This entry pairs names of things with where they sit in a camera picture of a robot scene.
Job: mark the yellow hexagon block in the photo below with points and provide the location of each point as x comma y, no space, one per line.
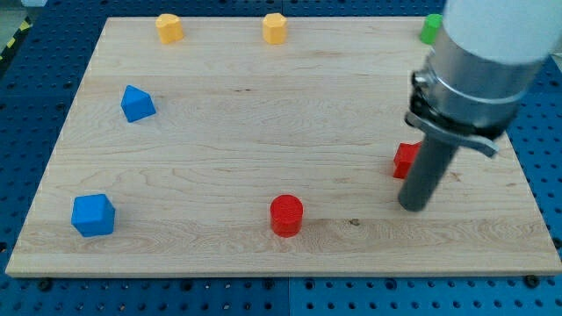
274,28

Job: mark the green block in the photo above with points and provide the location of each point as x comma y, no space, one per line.
430,29

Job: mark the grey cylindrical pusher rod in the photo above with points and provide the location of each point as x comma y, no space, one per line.
430,164

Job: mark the light wooden board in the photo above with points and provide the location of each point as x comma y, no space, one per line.
239,122

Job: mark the blue cube block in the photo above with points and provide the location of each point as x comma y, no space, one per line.
93,215

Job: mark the red star block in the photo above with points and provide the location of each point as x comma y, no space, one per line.
404,158

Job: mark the yellow heart block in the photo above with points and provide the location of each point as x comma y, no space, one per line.
169,28

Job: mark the red cylinder block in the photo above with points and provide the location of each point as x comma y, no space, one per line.
286,215

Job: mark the blue triangular block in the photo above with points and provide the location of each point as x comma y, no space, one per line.
136,104

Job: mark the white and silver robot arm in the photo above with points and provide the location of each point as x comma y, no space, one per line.
484,59

